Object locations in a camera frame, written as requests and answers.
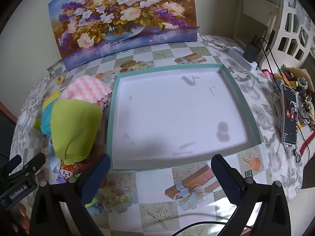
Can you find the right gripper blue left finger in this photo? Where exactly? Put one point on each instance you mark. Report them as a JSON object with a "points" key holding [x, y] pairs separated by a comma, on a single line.
{"points": [[91, 179]]}

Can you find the black power adapter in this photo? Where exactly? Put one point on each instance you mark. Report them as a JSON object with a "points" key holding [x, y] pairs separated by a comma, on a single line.
{"points": [[252, 51]]}

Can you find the green microfiber cloth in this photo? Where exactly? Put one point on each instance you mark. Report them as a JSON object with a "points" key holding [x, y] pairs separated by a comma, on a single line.
{"points": [[74, 126]]}

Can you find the teal rimmed white tray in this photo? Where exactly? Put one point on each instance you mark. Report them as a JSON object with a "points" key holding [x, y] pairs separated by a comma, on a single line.
{"points": [[177, 115]]}

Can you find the white lattice chair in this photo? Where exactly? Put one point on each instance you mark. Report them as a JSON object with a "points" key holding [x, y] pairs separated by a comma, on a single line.
{"points": [[293, 37]]}

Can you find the yellow sponge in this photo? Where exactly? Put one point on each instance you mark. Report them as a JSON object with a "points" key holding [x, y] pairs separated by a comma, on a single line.
{"points": [[55, 95]]}

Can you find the gold foil coin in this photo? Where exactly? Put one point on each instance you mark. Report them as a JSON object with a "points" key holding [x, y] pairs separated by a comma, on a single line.
{"points": [[60, 79]]}

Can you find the white power strip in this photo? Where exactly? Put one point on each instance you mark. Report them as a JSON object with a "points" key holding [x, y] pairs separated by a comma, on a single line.
{"points": [[238, 55]]}

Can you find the clutter pile of small items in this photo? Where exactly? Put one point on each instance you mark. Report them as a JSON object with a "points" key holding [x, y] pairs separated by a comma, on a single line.
{"points": [[299, 80]]}

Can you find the flower painting canvas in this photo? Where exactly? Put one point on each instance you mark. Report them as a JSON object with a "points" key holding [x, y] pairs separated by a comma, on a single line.
{"points": [[86, 30]]}

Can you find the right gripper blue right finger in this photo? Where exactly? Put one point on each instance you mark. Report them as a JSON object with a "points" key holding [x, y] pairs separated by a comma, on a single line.
{"points": [[229, 178]]}

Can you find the purple baby wipes pack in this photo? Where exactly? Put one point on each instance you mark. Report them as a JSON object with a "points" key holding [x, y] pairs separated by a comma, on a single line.
{"points": [[65, 172]]}

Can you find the teal plastic toy box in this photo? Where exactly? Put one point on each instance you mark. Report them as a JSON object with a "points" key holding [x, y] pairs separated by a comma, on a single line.
{"points": [[46, 119]]}

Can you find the white pill bottle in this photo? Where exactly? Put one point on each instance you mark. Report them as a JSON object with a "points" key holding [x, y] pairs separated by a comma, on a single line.
{"points": [[31, 124]]}

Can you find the smartphone with lit screen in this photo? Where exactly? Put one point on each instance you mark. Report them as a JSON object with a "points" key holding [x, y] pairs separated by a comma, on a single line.
{"points": [[289, 117]]}

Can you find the pink white striped fluffy towel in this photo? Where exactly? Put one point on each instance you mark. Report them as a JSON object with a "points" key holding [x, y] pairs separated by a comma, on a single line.
{"points": [[89, 89]]}

